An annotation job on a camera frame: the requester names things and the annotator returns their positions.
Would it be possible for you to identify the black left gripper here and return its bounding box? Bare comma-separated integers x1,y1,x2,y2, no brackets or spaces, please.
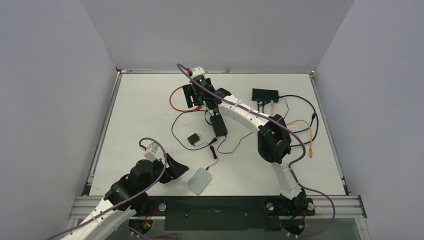
139,153,189,192

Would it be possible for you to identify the red ethernet cable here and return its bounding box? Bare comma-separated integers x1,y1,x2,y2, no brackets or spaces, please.
169,85,204,113

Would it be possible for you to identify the white square network box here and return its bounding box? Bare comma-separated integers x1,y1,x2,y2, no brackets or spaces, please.
186,167,212,194

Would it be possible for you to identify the small black wall adapter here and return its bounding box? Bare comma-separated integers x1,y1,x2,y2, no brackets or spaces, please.
187,133,200,146

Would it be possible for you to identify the thin black barrel plug cable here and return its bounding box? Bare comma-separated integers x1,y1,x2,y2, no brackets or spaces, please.
198,96,290,171

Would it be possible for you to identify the black ribbed network switch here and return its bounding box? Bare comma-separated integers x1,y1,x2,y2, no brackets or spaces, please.
251,88,280,103

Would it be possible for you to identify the orange ethernet cable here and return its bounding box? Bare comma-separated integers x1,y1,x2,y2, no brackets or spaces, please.
269,99,315,158

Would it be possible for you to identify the black ethernet cable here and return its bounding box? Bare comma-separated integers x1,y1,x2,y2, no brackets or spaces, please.
261,95,320,139

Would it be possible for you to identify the short black patch cable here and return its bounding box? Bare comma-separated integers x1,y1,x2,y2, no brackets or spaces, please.
256,100,314,148

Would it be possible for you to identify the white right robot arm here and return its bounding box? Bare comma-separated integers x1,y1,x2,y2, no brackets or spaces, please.
182,76,306,214

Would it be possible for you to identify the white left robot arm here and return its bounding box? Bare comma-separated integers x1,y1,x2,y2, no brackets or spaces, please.
64,154,189,240

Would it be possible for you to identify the black power brick adapter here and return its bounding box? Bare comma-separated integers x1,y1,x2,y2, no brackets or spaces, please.
210,114,228,137

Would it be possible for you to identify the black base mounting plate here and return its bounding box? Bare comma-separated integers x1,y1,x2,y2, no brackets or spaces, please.
128,196,316,231

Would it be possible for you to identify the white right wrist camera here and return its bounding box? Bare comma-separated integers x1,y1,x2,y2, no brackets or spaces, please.
190,66,206,80

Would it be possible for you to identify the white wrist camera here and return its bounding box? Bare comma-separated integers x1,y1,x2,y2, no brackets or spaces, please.
190,66,206,80
143,142,161,162

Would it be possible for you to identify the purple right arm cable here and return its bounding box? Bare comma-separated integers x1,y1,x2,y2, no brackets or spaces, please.
176,63,336,238

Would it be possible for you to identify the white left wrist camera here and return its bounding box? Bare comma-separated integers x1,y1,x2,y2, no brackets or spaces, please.
143,142,161,162

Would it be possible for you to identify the thin black brick output cable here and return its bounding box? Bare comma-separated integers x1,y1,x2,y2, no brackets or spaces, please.
216,131,254,155

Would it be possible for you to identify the black two-prong power cord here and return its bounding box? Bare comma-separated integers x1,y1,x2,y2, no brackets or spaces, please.
171,109,220,152

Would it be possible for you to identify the aluminium frame rail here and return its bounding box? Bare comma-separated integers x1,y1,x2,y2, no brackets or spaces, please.
81,70,122,197

